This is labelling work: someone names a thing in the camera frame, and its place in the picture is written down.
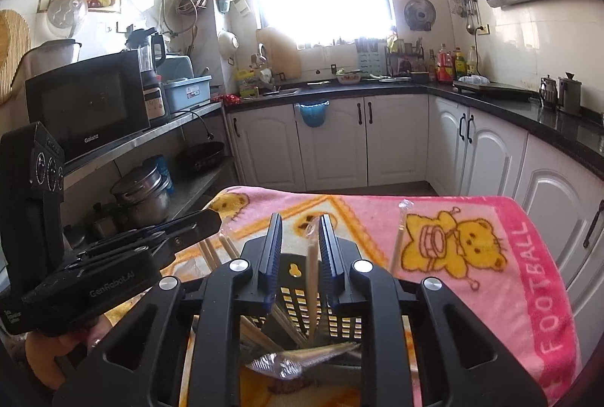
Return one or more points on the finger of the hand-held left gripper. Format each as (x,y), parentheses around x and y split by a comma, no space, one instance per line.
(198,225)

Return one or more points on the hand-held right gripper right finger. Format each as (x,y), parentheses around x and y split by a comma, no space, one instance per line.
(330,275)

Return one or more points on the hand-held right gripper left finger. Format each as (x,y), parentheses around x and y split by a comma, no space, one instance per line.
(269,275)

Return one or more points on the dark grey plastic utensil basket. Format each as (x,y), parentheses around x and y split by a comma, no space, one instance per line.
(284,276)

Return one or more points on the hanging kitchen utensils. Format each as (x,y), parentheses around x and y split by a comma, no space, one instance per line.
(467,6)

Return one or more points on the person's left hand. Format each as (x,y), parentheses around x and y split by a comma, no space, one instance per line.
(52,353)

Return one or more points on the stacked steel pots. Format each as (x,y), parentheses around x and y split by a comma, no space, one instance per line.
(141,195)

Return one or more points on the black wok pan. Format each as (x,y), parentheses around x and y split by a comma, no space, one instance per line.
(200,157)

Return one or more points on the metal shelf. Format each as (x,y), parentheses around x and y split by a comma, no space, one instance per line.
(141,138)

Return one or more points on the black microwave oven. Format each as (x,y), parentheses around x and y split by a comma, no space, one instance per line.
(85,105)

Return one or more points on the blue dish tub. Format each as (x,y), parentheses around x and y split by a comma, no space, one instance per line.
(188,95)

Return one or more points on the white lower cabinet row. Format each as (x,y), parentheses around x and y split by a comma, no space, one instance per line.
(330,143)

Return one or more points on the pink bear print blanket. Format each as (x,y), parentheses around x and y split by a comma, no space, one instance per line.
(472,294)

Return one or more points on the black blender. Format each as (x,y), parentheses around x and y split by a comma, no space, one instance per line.
(151,77)

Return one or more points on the blue hanging bin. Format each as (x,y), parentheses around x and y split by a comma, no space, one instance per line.
(312,114)

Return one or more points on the round bamboo mat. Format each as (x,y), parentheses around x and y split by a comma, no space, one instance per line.
(12,53)

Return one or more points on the white hanging colander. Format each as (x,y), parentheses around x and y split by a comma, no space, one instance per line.
(228,43)

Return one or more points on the beige cutting board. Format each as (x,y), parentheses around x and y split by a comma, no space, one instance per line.
(281,53)

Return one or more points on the floral bowl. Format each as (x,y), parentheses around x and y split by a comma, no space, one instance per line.
(349,78)

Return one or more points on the white side cabinet row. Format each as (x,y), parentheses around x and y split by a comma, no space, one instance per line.
(519,180)

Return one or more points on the glass pot lid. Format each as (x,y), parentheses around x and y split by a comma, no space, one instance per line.
(67,11)

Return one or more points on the green knife holder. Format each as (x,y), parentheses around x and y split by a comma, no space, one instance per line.
(370,60)

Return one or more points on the red label oil bottle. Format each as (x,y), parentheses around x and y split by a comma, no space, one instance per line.
(444,65)

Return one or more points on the black induction cooktop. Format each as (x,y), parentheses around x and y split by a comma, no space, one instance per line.
(495,90)

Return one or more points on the yellow oil bottle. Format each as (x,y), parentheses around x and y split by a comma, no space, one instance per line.
(472,62)

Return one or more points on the small steel kettle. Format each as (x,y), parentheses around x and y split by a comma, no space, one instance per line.
(549,92)

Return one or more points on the wall fan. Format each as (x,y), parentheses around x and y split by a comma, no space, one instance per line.
(419,13)

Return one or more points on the wall power socket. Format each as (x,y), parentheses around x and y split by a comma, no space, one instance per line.
(483,29)

